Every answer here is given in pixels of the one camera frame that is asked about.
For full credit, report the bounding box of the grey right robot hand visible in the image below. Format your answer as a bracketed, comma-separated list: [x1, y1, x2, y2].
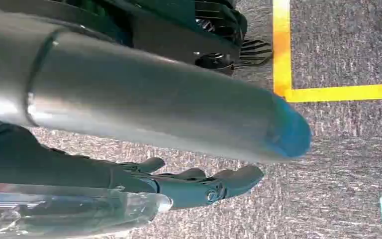
[0, 5, 313, 211]

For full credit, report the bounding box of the black robot leg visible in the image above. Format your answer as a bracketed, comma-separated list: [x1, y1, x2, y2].
[0, 0, 274, 76]

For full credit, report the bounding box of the clear plastic piece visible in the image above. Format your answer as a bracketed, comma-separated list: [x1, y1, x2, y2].
[0, 183, 174, 239]

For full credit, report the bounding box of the yellow floor tape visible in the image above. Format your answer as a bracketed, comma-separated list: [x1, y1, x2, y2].
[272, 0, 382, 104]

